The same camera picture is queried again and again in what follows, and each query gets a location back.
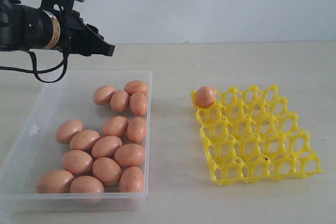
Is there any brown egg near right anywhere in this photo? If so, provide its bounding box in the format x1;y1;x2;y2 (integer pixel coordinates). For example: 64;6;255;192
119;166;144;193

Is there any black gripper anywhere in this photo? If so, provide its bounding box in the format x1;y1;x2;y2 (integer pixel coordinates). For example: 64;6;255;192
59;10;115;57

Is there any brown egg middle right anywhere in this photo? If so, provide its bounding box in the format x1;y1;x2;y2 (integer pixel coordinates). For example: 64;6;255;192
126;117;147;143

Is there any brown egg far corner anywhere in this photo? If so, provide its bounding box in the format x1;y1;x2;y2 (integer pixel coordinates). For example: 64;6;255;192
124;80;149;95

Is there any brown egg far right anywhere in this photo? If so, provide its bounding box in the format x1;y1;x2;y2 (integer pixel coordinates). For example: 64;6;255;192
129;92;148;116

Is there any brown egg lower centre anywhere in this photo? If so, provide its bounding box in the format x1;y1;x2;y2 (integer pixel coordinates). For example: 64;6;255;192
92;157;122;186

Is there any brown egg centre right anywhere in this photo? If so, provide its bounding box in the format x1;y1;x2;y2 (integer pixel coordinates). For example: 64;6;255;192
114;144;145;167

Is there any brown egg near left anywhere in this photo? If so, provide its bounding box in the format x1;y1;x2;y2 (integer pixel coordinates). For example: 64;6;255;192
36;169;75;194

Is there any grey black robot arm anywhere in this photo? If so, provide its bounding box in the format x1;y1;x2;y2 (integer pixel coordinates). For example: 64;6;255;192
1;0;115;57

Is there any brown egg lower left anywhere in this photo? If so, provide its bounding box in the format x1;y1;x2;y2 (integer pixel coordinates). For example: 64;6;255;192
61;150;93;175

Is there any yellow plastic egg tray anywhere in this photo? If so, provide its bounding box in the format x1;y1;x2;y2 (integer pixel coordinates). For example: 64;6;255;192
196;84;322;186

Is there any black camera cable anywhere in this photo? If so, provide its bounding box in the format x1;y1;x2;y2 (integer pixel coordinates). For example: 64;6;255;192
0;3;72;83

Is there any brown egg near centre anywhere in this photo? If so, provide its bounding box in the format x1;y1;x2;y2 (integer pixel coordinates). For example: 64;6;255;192
69;176;104;194

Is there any clear plastic bin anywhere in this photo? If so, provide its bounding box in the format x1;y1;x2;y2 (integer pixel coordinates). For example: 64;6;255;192
1;70;152;216

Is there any brown egg placed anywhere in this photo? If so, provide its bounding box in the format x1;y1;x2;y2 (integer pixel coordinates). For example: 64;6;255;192
195;86;215;108
110;90;129;112
93;85;115;106

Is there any brown egg middle row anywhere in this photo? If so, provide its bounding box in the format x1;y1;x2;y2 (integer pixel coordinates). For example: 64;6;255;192
102;116;128;137

